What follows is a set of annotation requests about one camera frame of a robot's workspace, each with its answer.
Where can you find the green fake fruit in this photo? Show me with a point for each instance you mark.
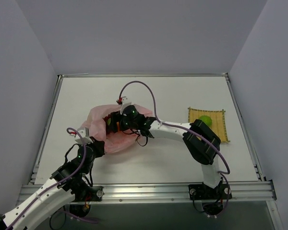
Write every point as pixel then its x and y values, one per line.
pixel 206 119

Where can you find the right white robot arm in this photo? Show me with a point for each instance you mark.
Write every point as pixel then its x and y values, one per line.
pixel 202 143

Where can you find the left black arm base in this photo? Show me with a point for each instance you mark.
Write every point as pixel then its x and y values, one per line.
pixel 85 195

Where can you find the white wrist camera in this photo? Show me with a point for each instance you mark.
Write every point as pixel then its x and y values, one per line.
pixel 82 136
pixel 123 102

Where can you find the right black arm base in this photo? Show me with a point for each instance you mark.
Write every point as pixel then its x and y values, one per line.
pixel 210 201

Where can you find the pink plastic bag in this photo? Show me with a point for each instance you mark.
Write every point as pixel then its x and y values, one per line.
pixel 114 142

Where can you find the yellow bamboo mat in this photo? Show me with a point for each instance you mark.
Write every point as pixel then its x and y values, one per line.
pixel 218 118

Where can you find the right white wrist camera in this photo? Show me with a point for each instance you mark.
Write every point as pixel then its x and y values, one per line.
pixel 123 102

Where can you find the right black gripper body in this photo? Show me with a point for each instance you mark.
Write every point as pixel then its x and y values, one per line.
pixel 114 122

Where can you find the aluminium front rail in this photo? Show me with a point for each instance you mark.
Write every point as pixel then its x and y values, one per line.
pixel 165 193

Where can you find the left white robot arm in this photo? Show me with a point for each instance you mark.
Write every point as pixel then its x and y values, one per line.
pixel 67 184

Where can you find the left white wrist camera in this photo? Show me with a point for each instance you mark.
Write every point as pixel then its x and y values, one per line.
pixel 82 136

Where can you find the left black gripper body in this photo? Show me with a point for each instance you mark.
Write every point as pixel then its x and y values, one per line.
pixel 99 147

